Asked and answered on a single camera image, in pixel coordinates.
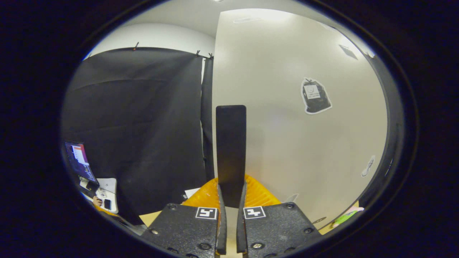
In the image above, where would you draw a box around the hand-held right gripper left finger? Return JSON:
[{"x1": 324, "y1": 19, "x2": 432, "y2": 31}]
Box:
[{"x1": 142, "y1": 177, "x2": 227, "y2": 258}]

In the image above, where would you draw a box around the black backdrop cloth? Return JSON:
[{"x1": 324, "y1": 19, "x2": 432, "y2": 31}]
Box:
[{"x1": 61, "y1": 47, "x2": 216, "y2": 225}]

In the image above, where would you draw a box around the beige cabinet door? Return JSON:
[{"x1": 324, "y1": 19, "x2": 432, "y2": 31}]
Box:
[{"x1": 212, "y1": 9, "x2": 388, "y2": 230}]

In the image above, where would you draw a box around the white paper sheet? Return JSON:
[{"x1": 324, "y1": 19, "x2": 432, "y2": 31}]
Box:
[{"x1": 96, "y1": 178, "x2": 118, "y2": 215}]

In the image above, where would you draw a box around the lit computer screen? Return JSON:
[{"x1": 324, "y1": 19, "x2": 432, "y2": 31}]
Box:
[{"x1": 65, "y1": 142, "x2": 98, "y2": 183}]

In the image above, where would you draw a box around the green and pink plush toy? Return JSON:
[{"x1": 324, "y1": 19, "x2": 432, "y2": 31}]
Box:
[{"x1": 330, "y1": 207, "x2": 365, "y2": 228}]

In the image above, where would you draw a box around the black cabinet door handle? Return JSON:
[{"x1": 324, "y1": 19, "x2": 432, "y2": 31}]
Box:
[{"x1": 216, "y1": 105, "x2": 247, "y2": 209}]

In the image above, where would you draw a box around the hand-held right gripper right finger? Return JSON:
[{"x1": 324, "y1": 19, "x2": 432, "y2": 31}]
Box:
[{"x1": 237, "y1": 175, "x2": 322, "y2": 258}]

